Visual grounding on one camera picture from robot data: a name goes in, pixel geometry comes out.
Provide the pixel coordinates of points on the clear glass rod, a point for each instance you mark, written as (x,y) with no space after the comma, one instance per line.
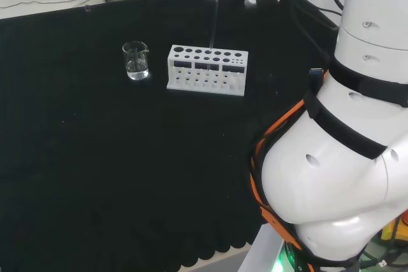
(214,23)

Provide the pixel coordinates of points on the white test tube rack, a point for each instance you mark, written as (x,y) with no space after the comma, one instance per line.
(207,91)

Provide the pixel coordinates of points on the clear glass beaker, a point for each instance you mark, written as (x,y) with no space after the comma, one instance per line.
(137,74)

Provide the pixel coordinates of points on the clear cloth clip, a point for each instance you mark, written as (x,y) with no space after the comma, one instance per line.
(87,8)

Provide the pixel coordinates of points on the black bench cloth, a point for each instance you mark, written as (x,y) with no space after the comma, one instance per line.
(127,157)

